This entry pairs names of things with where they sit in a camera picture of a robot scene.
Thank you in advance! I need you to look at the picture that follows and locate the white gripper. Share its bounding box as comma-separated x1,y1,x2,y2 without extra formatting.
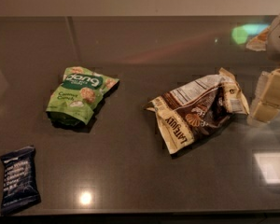
249,13,280,123

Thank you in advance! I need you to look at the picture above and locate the brown Late July chip bag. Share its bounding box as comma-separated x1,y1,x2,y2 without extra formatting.
145,68,249,154

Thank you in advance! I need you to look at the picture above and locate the green rice chip bag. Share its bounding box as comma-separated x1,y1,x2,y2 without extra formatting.
46,66,119,127

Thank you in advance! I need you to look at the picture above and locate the dark blue snack bar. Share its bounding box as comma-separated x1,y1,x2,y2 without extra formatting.
0,146,40,216

